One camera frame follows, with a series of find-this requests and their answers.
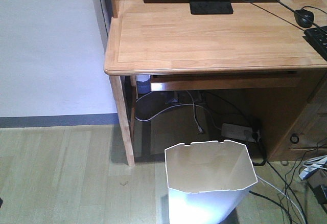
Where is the white cable under desk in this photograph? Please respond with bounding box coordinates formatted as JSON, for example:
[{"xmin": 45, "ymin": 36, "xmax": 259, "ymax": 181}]
[{"xmin": 134, "ymin": 90, "xmax": 222, "ymax": 135}]

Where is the black floor cable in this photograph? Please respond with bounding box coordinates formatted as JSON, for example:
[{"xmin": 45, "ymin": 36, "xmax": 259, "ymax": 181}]
[{"xmin": 249, "ymin": 131, "xmax": 327, "ymax": 224}]

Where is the white plastic trash bin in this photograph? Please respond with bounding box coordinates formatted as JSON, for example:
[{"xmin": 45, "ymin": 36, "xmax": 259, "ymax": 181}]
[{"xmin": 165, "ymin": 140, "xmax": 258, "ymax": 223}]

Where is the black computer mouse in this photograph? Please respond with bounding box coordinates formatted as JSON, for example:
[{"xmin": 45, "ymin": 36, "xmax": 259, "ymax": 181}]
[{"xmin": 294, "ymin": 9, "xmax": 314, "ymax": 28}]

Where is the white floor cable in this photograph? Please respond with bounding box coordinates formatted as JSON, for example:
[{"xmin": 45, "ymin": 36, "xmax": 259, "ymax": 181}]
[{"xmin": 256, "ymin": 174, "xmax": 307, "ymax": 224}]

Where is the wooden desk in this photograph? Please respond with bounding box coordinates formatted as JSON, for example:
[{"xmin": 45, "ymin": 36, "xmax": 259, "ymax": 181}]
[{"xmin": 104, "ymin": 0, "xmax": 326, "ymax": 166}]

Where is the black monitor stand base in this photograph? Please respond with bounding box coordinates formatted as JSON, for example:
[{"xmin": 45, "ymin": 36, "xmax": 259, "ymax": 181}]
[{"xmin": 189, "ymin": 0, "xmax": 233, "ymax": 15}]

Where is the black keyboard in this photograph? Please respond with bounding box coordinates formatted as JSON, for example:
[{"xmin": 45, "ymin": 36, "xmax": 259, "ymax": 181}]
[{"xmin": 304, "ymin": 26, "xmax": 326, "ymax": 60}]

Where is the white power strip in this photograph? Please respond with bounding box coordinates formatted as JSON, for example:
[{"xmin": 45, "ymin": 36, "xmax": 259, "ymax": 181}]
[{"xmin": 221, "ymin": 123, "xmax": 261, "ymax": 143}]

